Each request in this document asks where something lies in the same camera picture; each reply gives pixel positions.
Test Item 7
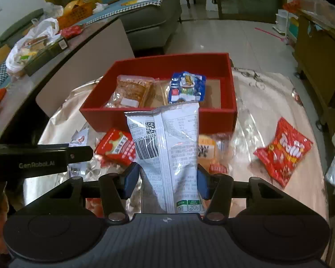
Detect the grey top coffee table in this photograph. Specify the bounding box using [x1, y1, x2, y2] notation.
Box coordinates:
[0, 17, 136, 146]

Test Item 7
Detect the teal box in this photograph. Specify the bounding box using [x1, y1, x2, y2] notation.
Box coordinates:
[285, 19, 299, 42]

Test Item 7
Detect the red plastic bag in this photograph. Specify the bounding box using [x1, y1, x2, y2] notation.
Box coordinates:
[282, 0, 303, 13]

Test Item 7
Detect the red spicy strip packet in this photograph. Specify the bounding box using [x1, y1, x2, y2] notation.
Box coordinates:
[94, 128, 137, 166]

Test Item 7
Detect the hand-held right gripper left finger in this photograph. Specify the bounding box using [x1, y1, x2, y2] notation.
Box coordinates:
[31, 163, 140, 224]

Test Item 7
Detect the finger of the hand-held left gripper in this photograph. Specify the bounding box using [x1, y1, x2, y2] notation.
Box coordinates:
[65, 146, 93, 164]

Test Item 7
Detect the clear packet with tan snack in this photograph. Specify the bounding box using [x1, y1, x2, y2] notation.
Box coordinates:
[144, 78, 174, 109]

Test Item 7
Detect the clear crumpled plastic bag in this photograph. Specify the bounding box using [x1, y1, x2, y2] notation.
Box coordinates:
[45, 2, 64, 17]

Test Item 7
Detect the round pastry in clear wrapper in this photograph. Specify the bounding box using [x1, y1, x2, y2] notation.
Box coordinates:
[197, 134, 232, 168]

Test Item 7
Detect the glass sliding door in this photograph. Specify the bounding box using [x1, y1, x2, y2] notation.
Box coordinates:
[214, 0, 289, 24]

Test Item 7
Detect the dark green box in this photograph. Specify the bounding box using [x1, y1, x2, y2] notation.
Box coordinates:
[24, 36, 69, 77]

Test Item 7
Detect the brown dried meat packet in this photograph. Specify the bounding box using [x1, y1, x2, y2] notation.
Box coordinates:
[104, 74, 154, 109]

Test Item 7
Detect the grey sofa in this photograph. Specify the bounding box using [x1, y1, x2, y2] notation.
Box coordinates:
[0, 0, 183, 56]

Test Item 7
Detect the white crumpled tissue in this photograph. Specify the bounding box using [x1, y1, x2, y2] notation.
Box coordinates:
[92, 2, 110, 14]

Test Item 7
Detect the long white snack packet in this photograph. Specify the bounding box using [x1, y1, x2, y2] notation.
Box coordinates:
[124, 102, 203, 215]

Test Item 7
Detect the small red dotted snack packet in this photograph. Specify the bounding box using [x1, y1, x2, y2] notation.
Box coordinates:
[209, 164, 228, 175]

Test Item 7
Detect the white stacked container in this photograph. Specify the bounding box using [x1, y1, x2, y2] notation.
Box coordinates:
[274, 9, 289, 34]

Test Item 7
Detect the white plastic bag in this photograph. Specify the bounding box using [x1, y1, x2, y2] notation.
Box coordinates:
[6, 17, 60, 74]

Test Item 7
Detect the blue and yellow snack packet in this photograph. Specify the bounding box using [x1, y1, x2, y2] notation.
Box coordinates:
[167, 71, 207, 104]

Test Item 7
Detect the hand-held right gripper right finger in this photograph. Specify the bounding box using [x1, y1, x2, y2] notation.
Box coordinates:
[197, 163, 300, 225]

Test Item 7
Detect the small white red-print packet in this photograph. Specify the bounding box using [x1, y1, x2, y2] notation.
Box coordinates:
[68, 127, 90, 147]

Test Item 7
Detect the teal blanket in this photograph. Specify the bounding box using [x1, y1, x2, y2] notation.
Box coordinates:
[81, 0, 174, 25]

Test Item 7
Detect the red cardboard box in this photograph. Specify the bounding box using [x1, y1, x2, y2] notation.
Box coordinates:
[79, 52, 238, 133]

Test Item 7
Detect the orange plastic basket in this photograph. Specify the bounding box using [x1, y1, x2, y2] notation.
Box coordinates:
[57, 1, 97, 28]

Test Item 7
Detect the cream patterned tablecloth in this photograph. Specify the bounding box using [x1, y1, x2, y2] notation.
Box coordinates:
[38, 67, 335, 224]

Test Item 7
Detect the wooden cabinet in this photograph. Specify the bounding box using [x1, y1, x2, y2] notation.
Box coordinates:
[292, 8, 335, 134]

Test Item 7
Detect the red gummy candy packet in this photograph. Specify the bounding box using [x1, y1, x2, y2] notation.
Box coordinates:
[253, 117, 314, 189]

